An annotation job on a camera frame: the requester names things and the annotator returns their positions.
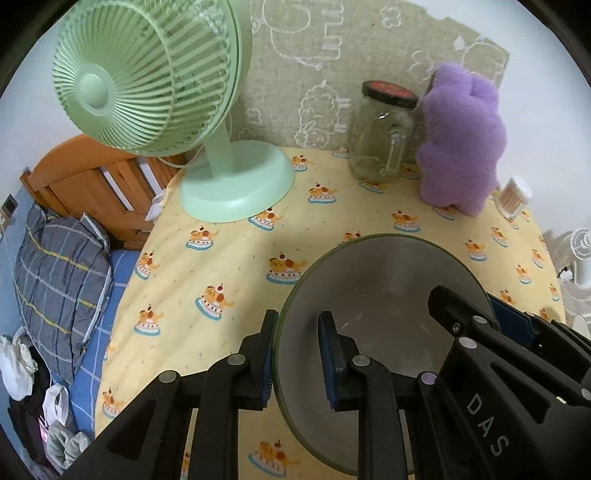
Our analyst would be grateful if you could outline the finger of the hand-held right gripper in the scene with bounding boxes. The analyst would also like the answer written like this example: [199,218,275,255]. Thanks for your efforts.
[427,285,502,366]
[489,296,591,370]

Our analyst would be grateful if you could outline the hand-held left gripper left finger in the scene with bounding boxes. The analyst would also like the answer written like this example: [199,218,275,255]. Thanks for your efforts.
[60,309,280,480]

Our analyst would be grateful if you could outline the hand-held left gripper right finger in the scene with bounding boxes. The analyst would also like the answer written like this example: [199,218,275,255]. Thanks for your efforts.
[318,310,481,480]

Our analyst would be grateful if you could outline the grey glass plate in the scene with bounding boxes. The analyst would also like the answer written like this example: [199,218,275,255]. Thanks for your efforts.
[272,234,497,476]

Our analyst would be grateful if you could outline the white desk fan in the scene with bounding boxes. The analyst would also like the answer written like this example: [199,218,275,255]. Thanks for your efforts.
[551,228,591,337]

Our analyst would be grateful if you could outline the cotton swab container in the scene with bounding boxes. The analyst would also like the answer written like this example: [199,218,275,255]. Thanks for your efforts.
[496,175,533,219]

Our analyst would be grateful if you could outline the yellow printed tablecloth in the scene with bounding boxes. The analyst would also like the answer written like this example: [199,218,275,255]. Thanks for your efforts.
[95,147,568,480]

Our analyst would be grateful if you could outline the blue bed sheet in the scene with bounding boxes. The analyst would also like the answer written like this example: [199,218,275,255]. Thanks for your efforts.
[74,249,139,439]

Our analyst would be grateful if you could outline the purple plush toy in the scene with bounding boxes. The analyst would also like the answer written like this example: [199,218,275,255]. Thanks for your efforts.
[416,62,509,217]

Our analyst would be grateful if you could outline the glass jar with black lid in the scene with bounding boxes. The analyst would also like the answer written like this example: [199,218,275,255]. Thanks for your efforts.
[348,80,421,181]

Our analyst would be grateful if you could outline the white plastic bag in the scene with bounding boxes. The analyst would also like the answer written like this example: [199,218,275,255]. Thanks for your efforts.
[42,383,70,423]

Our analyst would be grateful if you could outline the grey cloth bundle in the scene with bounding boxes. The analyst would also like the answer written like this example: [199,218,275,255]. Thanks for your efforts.
[46,422,90,469]

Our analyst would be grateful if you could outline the grey plaid pillow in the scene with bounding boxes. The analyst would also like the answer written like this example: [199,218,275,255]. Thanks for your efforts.
[13,203,114,384]

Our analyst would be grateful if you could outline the dark clothes pile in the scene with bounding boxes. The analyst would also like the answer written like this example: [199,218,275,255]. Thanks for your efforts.
[7,369,61,467]

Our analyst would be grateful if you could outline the white crumpled cloth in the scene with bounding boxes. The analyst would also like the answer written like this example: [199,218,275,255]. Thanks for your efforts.
[0,325,38,402]

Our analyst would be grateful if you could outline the wooden bed headboard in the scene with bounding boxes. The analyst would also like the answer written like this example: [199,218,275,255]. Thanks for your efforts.
[19,135,185,252]

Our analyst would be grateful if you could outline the green desk fan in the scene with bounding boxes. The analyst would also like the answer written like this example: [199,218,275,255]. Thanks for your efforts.
[52,0,296,223]

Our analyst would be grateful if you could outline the white fan power cord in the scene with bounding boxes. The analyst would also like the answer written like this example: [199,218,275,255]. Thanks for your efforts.
[147,147,208,222]

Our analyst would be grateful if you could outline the sheep-print wall cloth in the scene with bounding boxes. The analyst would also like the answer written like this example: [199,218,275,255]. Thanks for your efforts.
[231,0,511,151]

